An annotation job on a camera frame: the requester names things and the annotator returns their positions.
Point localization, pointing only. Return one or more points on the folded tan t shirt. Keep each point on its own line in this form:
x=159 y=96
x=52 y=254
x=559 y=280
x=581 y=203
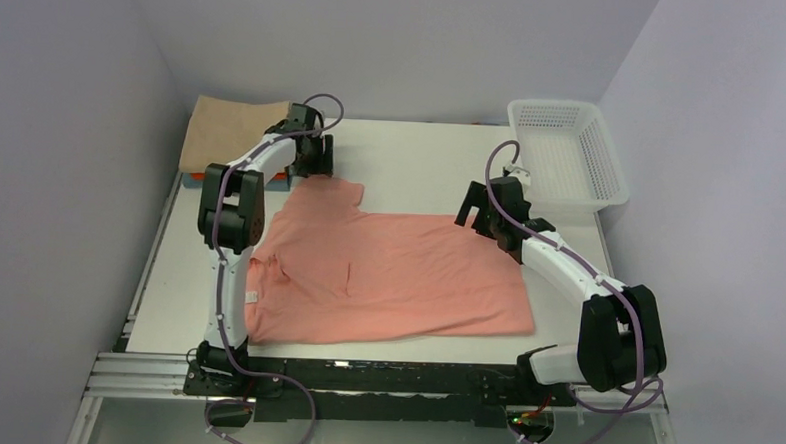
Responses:
x=221 y=131

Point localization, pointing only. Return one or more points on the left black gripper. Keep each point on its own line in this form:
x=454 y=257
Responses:
x=324 y=165

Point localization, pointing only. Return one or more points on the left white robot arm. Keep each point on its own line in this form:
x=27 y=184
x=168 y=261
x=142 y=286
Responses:
x=231 y=221

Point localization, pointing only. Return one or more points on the white plastic basket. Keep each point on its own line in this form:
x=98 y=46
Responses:
x=568 y=151

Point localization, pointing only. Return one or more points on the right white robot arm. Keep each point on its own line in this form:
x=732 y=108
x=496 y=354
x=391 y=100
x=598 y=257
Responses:
x=620 y=338

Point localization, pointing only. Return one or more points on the folded blue t shirt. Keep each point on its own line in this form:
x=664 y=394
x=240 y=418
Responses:
x=282 y=182

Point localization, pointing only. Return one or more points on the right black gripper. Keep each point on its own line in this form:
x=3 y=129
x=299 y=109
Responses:
x=477 y=197

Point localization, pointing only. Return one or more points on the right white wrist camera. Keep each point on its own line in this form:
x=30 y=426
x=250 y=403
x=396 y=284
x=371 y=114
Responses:
x=519 y=173

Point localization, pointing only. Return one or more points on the pink t shirt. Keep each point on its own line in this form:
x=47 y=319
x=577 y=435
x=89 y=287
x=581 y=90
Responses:
x=328 y=272

